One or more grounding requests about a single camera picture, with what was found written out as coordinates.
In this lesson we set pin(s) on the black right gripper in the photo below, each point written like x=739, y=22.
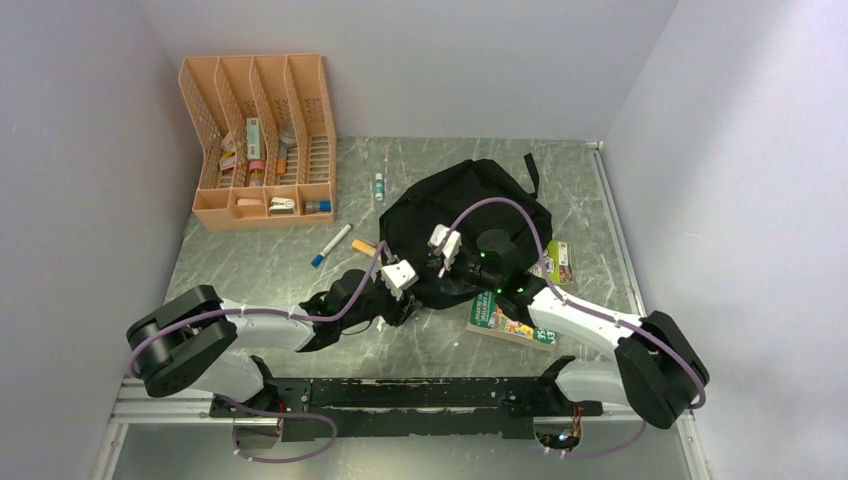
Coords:
x=463, y=251

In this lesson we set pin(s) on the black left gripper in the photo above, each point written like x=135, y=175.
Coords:
x=398, y=310

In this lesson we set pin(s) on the black student backpack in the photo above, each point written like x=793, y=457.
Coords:
x=440, y=199

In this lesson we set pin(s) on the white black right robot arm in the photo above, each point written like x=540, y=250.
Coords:
x=648, y=366

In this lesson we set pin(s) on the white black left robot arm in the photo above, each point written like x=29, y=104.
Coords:
x=200, y=340

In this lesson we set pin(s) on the green treehouse book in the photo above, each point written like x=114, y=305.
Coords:
x=487, y=318

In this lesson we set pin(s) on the lime green comic book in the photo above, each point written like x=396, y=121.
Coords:
x=556, y=264

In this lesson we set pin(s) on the white blue marker pen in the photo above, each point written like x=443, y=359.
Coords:
x=333, y=242

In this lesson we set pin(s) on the white green glue stick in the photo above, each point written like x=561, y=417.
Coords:
x=379, y=187

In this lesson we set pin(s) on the white stapler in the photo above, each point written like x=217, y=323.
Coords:
x=282, y=206

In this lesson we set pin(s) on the orange marker in organizer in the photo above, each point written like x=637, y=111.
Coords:
x=282, y=154

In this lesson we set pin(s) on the pink eraser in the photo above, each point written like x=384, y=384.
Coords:
x=249, y=202

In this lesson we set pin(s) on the peach plastic desk organizer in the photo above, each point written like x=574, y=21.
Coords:
x=268, y=139

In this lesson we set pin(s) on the tall white pink box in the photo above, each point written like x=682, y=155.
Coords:
x=254, y=142

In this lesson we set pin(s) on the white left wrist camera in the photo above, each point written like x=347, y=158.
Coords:
x=399, y=277

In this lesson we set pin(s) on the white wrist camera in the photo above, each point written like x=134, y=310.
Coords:
x=399, y=277
x=445, y=244

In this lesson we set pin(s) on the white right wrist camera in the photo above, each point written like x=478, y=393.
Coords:
x=445, y=244

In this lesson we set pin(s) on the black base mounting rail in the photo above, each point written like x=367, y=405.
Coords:
x=507, y=406

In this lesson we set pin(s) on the aluminium side rail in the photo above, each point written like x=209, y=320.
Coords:
x=631, y=282

